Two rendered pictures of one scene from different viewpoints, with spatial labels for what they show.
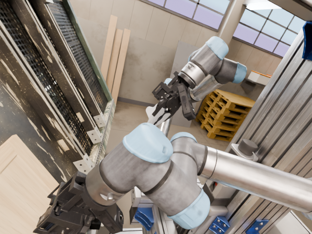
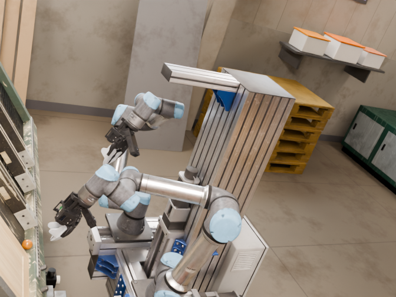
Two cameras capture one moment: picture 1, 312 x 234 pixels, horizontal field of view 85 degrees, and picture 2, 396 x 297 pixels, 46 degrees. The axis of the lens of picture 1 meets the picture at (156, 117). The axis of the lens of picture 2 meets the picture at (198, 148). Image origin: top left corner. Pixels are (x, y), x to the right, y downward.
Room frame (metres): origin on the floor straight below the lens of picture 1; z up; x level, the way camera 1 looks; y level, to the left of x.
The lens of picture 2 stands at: (-1.23, 0.03, 2.54)
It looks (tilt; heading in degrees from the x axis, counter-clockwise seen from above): 25 degrees down; 348
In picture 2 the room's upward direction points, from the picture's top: 20 degrees clockwise
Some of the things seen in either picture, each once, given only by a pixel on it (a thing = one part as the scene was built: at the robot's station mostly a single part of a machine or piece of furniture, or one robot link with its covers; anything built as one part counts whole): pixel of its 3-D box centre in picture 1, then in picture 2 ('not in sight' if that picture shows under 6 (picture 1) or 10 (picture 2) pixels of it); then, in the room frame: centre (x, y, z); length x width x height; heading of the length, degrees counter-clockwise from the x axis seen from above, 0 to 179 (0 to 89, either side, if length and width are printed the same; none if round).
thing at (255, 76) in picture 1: (259, 78); (309, 42); (4.88, -2.23, 1.62); 0.41 x 0.34 x 0.23; 111
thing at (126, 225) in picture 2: not in sight; (132, 218); (0.80, -0.21, 1.09); 0.15 x 0.15 x 0.10
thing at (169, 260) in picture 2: not in sight; (171, 270); (0.33, -0.38, 1.20); 0.13 x 0.12 x 0.14; 176
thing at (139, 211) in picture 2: not in sight; (137, 200); (0.80, -0.20, 1.20); 0.13 x 0.12 x 0.14; 97
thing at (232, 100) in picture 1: (230, 115); (260, 121); (4.42, -1.87, 0.51); 1.41 x 0.97 x 1.02; 111
